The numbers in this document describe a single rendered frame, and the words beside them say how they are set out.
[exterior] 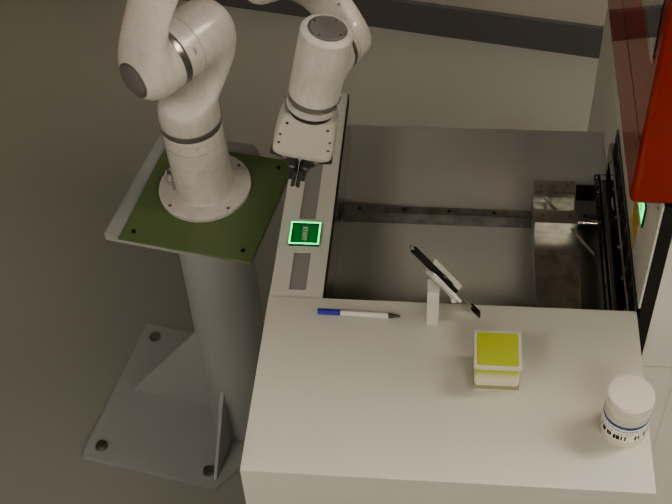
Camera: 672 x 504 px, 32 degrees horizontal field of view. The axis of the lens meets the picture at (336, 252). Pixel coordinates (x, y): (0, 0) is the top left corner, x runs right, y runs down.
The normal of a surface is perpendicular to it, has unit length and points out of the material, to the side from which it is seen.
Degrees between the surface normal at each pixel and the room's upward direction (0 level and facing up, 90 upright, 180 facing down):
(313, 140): 91
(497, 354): 0
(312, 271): 0
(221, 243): 3
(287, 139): 90
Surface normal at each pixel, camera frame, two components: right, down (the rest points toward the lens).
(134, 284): -0.04, -0.67
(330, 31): 0.18, -0.63
